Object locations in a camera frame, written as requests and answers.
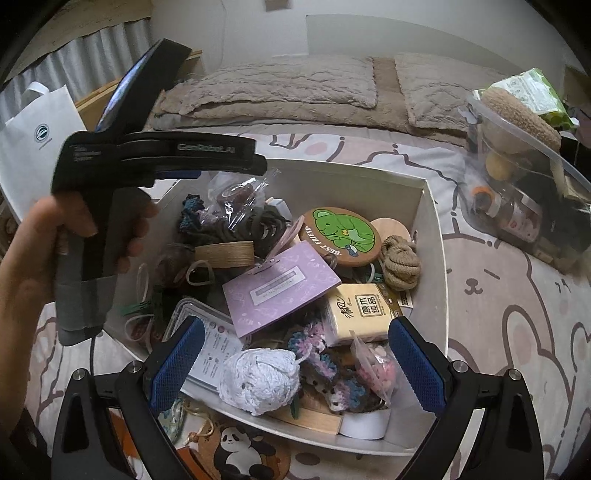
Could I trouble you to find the beige printed valance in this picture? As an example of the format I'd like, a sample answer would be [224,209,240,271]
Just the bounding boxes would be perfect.
[28,0,153,51]

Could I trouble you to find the small bag of pink beads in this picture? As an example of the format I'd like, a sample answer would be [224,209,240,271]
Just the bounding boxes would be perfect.
[351,332,398,407]

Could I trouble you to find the printed bear bed sheet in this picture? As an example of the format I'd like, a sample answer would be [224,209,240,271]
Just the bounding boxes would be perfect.
[28,124,591,480]

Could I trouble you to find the person's left forearm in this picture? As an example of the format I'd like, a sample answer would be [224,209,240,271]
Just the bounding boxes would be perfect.
[0,258,58,437]

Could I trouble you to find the white crochet ball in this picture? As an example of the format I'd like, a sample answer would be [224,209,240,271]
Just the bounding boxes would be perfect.
[218,347,301,416]

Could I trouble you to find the white cardboard shoe box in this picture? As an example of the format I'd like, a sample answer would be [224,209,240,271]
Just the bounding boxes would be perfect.
[104,157,451,457]

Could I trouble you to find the clear plastic container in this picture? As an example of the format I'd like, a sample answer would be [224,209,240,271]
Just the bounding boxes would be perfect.
[161,298,250,393]

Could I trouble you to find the white tape roll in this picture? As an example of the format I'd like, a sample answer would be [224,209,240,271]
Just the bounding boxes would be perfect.
[339,408,389,439]

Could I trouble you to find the floral drawstring pouch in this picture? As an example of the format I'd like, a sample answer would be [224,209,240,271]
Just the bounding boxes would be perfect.
[157,396,218,446]

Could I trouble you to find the white power adapter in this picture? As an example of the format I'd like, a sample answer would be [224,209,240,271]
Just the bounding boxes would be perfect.
[265,198,291,220]

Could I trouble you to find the dark crochet flower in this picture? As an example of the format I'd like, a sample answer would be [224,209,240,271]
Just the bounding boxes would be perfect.
[178,194,209,236]

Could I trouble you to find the wooden bedside shelf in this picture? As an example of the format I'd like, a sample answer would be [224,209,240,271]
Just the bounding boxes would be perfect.
[74,48,204,134]

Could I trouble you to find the beige ribbon roll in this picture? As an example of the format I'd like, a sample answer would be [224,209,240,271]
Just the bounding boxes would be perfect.
[194,241,254,268]

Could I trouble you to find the white tote bag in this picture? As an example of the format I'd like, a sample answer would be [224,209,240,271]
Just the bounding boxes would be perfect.
[0,82,88,222]

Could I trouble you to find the beige pillows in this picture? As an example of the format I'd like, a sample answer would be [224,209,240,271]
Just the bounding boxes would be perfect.
[145,55,467,148]

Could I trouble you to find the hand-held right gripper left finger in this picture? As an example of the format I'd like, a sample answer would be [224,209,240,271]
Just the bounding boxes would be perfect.
[51,316,206,480]

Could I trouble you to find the red label jar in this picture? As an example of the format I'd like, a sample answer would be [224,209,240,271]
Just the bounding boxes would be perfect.
[487,191,543,245]

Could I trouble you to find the multicolour crochet piece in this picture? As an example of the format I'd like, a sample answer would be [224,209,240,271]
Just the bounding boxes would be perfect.
[284,323,370,411]

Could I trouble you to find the green wet wipes pack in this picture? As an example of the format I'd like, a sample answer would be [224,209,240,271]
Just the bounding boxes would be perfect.
[494,68,575,130]

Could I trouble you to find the brown tape roll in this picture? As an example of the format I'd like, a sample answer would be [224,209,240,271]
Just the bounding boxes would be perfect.
[207,172,279,219]

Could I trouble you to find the clear plastic storage bin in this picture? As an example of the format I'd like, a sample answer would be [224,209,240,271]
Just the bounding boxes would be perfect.
[464,88,591,275]

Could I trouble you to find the tissue pack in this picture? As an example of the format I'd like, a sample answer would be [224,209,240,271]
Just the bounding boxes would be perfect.
[323,282,403,347]

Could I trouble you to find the beige loofah sponge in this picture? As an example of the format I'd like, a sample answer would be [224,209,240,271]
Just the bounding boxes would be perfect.
[480,88,561,153]

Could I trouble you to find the panda cork coaster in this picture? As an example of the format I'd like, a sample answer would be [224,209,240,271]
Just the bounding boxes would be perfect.
[203,415,293,480]

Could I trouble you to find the wooden block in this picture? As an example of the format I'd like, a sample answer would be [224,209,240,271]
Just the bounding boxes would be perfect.
[268,401,343,435]

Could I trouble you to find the person's left hand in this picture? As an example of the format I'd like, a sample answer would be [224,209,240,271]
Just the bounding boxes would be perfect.
[7,191,161,334]

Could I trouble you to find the round wooden lid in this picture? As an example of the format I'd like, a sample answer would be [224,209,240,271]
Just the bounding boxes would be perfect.
[369,217,413,245]

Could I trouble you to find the grey curtain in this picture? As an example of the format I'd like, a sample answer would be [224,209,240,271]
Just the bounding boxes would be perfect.
[0,39,116,116]

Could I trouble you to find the purple booklet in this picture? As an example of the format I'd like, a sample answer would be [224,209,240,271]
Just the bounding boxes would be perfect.
[222,242,342,337]

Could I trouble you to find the jute rope coil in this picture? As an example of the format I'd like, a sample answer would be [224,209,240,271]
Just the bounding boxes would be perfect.
[381,235,422,291]

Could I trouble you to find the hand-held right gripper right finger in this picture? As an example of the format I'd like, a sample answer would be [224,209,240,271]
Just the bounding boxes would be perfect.
[388,316,546,480]

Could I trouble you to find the white headboard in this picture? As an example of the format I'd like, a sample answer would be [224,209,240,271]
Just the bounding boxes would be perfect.
[305,14,522,70]

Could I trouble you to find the green bear coaster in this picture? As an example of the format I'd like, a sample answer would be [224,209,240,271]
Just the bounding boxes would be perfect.
[300,208,382,268]

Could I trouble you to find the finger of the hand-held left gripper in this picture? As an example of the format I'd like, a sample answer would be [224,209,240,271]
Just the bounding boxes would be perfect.
[154,133,267,180]
[98,39,192,136]

